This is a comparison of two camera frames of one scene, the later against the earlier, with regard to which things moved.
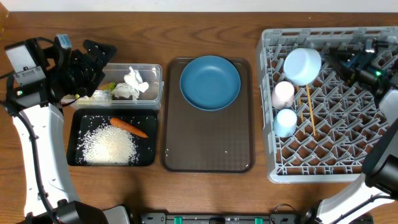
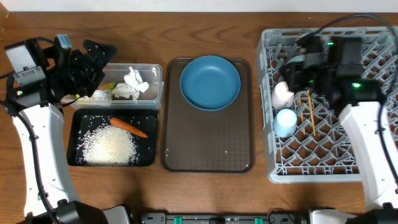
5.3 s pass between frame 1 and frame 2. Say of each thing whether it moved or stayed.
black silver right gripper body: moved
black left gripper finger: stayed
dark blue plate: stayed
